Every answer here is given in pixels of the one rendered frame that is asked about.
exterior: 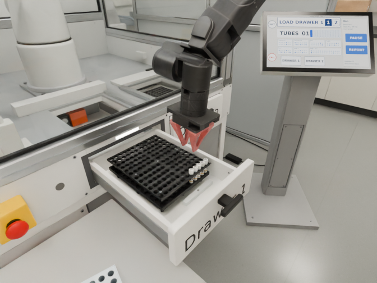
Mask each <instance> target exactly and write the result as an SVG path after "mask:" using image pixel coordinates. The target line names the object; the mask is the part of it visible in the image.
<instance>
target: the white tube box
mask: <svg viewBox="0 0 377 283"><path fill-rule="evenodd" d="M81 283H122V281H121V278H120V276H119V274H118V271H117V269H116V266H115V264H114V265H112V266H111V267H109V268H107V269H105V270H104V271H102V272H99V273H98V274H96V275H94V276H92V277H91V278H89V279H87V280H85V281H83V282H81Z"/></svg>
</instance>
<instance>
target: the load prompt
mask: <svg viewBox="0 0 377 283"><path fill-rule="evenodd" d="M277 27H308V28H341V18H340V17H277Z"/></svg>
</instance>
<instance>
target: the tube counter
mask: <svg viewBox="0 0 377 283"><path fill-rule="evenodd" d="M301 37H302V38H341V30H338V29H301Z"/></svg>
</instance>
